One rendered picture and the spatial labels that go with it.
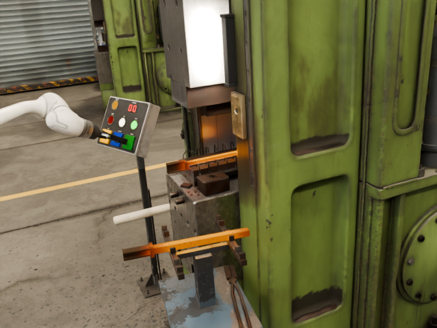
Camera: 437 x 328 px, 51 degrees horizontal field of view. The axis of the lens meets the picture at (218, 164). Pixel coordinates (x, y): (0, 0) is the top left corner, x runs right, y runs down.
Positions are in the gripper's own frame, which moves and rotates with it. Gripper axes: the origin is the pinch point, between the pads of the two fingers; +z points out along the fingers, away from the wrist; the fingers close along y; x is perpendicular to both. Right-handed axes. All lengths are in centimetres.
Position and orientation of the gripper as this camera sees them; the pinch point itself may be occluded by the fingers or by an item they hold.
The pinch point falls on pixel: (121, 140)
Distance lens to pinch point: 240.6
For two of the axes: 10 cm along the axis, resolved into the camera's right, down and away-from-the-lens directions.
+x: 2.7, -9.6, 0.3
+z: 6.0, 2.0, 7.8
